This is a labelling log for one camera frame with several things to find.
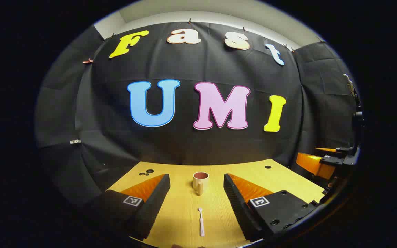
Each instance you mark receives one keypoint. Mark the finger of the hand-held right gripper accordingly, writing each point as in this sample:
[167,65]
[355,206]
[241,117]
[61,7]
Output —
[314,165]
[327,150]

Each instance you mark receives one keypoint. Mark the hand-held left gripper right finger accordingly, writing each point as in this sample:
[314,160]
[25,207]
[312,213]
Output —
[236,199]

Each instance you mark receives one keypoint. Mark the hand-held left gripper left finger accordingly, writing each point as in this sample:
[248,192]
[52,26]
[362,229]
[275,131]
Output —
[155,203]

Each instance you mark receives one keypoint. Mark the beige cup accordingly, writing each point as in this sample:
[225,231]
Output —
[200,182]

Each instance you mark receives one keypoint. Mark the pink toothbrush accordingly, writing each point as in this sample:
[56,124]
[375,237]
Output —
[201,224]

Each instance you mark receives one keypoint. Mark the wooden desktop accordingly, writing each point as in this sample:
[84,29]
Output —
[184,213]

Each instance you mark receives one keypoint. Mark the black backdrop cloth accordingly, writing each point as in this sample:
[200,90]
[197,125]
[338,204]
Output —
[191,144]

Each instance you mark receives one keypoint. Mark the white cloth clip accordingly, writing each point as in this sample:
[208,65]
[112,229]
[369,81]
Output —
[75,141]

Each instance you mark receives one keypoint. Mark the copper cloth clip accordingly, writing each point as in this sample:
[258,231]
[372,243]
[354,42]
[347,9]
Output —
[87,61]

